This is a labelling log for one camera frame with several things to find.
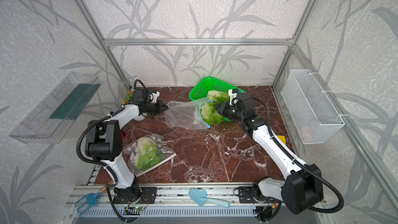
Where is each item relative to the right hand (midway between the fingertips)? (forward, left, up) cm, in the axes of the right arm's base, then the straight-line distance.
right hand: (212, 105), depth 76 cm
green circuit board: (-40, +35, -26) cm, 59 cm away
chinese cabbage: (+20, -5, -17) cm, 27 cm away
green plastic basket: (+33, +8, -24) cm, 42 cm away
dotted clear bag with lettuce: (-17, +34, -18) cm, 42 cm away
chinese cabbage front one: (-3, +1, -4) cm, 5 cm away
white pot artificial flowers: (+13, +50, -9) cm, 52 cm away
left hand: (+11, +27, -15) cm, 33 cm away
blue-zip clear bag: (+4, +15, -14) cm, 21 cm away
